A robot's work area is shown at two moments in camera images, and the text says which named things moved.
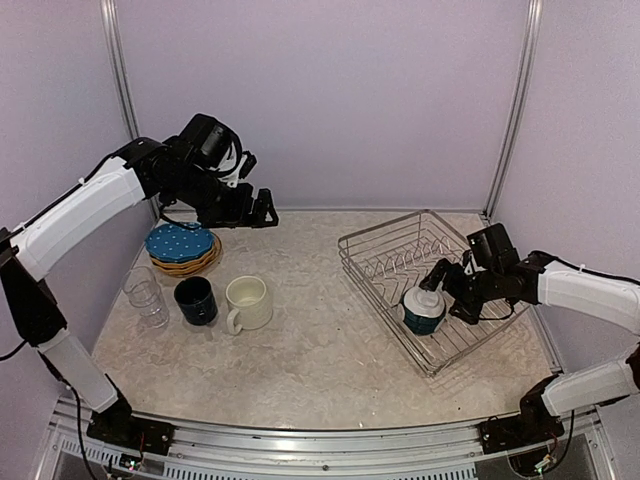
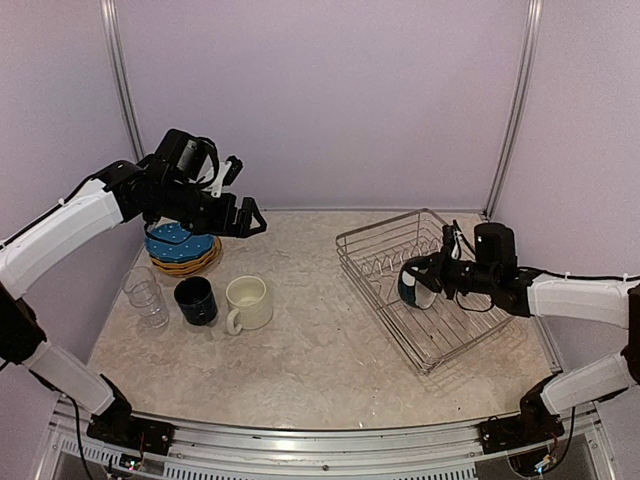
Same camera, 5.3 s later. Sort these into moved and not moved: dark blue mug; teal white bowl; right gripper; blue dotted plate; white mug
Moved: teal white bowl; right gripper
Not moved: blue dotted plate; dark blue mug; white mug
